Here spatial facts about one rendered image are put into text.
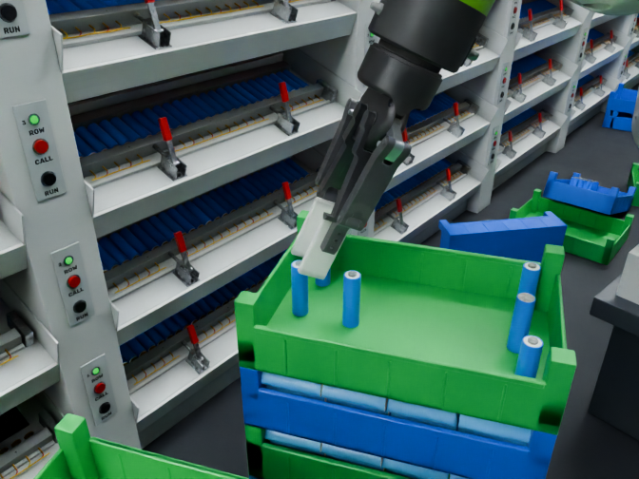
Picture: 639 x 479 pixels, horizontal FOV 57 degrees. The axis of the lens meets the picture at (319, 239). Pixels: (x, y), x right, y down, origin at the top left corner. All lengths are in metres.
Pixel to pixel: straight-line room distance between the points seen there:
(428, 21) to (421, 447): 0.39
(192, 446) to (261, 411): 0.57
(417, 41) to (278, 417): 0.39
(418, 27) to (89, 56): 0.47
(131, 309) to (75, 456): 0.43
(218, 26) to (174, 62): 0.12
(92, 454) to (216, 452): 0.58
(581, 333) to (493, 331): 0.89
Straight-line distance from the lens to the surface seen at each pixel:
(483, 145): 1.92
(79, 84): 0.83
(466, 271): 0.71
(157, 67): 0.89
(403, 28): 0.54
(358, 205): 0.55
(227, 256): 1.10
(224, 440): 1.19
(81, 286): 0.90
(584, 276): 1.77
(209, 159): 1.00
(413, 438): 0.60
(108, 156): 0.94
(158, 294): 1.02
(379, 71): 0.55
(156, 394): 1.13
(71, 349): 0.94
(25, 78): 0.79
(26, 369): 0.94
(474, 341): 0.65
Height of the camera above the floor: 0.88
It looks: 29 degrees down
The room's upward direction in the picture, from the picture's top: straight up
